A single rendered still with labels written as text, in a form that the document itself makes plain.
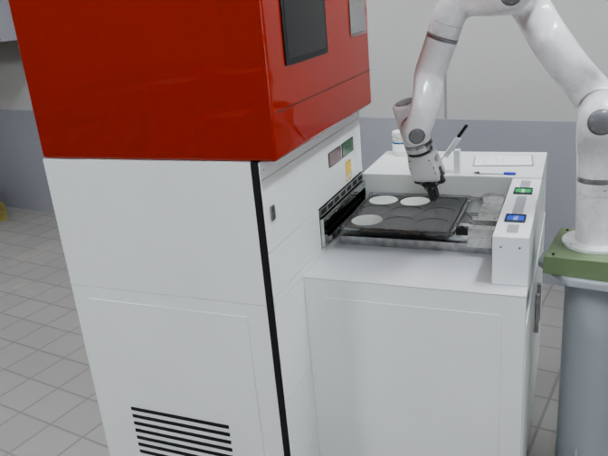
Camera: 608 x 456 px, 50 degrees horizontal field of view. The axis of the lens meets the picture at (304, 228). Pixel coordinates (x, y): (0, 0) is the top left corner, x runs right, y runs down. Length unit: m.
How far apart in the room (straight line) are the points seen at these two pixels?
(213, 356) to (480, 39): 2.28
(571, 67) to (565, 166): 1.75
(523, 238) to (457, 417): 0.57
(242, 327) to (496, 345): 0.70
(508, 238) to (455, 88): 1.95
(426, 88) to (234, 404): 1.07
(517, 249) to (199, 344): 0.93
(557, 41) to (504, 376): 0.90
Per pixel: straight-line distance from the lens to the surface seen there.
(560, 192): 3.60
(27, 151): 6.08
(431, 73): 1.90
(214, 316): 1.86
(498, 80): 3.56
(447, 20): 1.88
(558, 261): 1.89
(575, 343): 2.07
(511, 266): 1.81
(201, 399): 2.05
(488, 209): 2.23
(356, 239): 2.11
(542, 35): 1.84
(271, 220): 1.68
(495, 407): 1.95
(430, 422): 2.03
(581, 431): 2.22
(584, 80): 1.90
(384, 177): 2.38
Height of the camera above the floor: 1.60
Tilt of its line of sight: 20 degrees down
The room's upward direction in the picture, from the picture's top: 5 degrees counter-clockwise
